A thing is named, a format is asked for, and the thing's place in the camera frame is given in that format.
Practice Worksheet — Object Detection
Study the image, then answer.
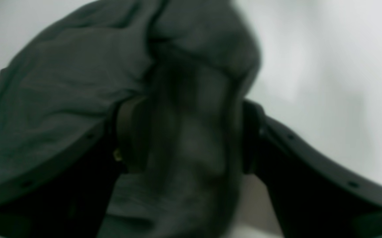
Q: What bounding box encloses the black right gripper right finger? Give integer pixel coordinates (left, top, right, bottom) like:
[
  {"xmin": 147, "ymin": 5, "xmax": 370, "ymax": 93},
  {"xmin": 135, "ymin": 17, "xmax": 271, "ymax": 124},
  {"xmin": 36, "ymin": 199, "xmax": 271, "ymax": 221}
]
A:
[{"xmin": 242, "ymin": 100, "xmax": 382, "ymax": 238}]

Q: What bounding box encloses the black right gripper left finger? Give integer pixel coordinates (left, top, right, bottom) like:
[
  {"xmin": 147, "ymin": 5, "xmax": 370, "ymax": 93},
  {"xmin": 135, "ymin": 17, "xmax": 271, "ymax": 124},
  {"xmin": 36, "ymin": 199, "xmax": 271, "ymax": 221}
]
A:
[{"xmin": 0, "ymin": 96, "xmax": 148, "ymax": 238}]

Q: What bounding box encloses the dark grey T-shirt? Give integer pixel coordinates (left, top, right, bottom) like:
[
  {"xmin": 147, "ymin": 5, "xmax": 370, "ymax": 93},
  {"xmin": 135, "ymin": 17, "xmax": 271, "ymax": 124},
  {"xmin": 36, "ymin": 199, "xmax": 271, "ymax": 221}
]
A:
[{"xmin": 0, "ymin": 0, "xmax": 260, "ymax": 238}]

